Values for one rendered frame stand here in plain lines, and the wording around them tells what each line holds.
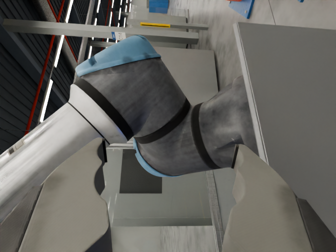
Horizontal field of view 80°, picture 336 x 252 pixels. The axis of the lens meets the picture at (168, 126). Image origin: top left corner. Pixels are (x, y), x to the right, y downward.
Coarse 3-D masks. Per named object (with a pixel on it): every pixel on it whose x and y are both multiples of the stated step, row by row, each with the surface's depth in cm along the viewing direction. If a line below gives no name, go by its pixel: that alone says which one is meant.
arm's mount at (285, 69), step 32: (256, 32) 26; (288, 32) 26; (320, 32) 27; (256, 64) 23; (288, 64) 24; (320, 64) 24; (256, 96) 21; (288, 96) 22; (320, 96) 22; (256, 128) 20; (288, 128) 20; (320, 128) 20; (288, 160) 19; (320, 160) 19; (320, 192) 18
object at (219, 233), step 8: (112, 144) 131; (120, 144) 131; (128, 144) 132; (208, 176) 123; (208, 184) 120; (216, 200) 115; (216, 208) 112; (216, 216) 110; (216, 224) 107; (216, 232) 105; (216, 240) 103
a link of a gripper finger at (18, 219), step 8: (32, 192) 8; (24, 200) 8; (32, 200) 8; (16, 208) 7; (24, 208) 7; (32, 208) 7; (8, 216) 7; (16, 216) 7; (24, 216) 7; (0, 224) 7; (8, 224) 7; (16, 224) 7; (24, 224) 7; (0, 232) 6; (8, 232) 6; (16, 232) 7; (24, 232) 7; (0, 240) 6; (8, 240) 6; (16, 240) 6; (0, 248) 6; (8, 248) 6; (16, 248) 6
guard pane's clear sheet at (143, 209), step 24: (120, 168) 123; (120, 192) 114; (144, 192) 116; (168, 192) 117; (192, 192) 118; (120, 216) 107; (144, 216) 108; (168, 216) 109; (192, 216) 110; (120, 240) 100; (144, 240) 101; (168, 240) 102; (192, 240) 103
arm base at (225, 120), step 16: (240, 80) 27; (224, 96) 28; (240, 96) 25; (192, 112) 32; (208, 112) 29; (224, 112) 27; (240, 112) 25; (192, 128) 31; (208, 128) 29; (224, 128) 26; (240, 128) 25; (208, 144) 29; (224, 144) 27; (256, 144) 24; (208, 160) 31; (224, 160) 29
